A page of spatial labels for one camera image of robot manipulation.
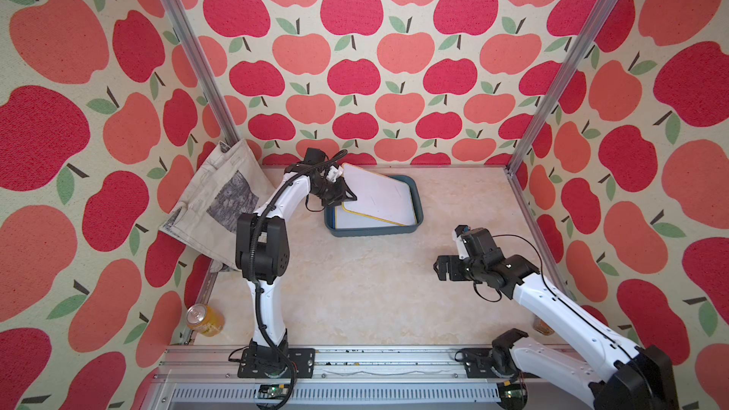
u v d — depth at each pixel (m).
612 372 0.40
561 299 0.49
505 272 0.56
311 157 0.79
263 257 0.55
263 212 0.55
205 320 0.72
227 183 0.86
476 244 0.63
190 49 0.84
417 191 1.05
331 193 0.84
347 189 0.89
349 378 0.73
